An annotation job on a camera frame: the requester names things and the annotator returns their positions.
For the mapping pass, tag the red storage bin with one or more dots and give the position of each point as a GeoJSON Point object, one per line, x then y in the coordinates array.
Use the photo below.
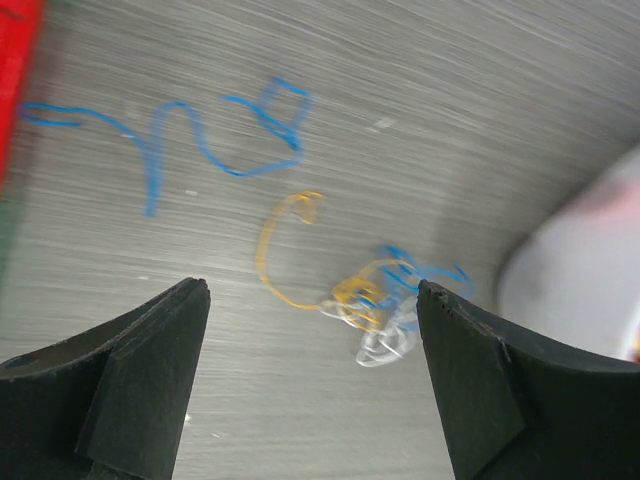
{"type": "Point", "coordinates": [20, 25]}

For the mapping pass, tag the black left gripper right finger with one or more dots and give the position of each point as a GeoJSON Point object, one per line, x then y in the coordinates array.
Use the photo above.
{"type": "Point", "coordinates": [515, 404]}

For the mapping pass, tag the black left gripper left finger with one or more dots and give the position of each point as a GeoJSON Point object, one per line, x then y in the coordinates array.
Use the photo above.
{"type": "Point", "coordinates": [110, 402]}

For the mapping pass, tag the white plastic fruit basket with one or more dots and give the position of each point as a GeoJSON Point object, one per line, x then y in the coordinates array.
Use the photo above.
{"type": "Point", "coordinates": [576, 278]}

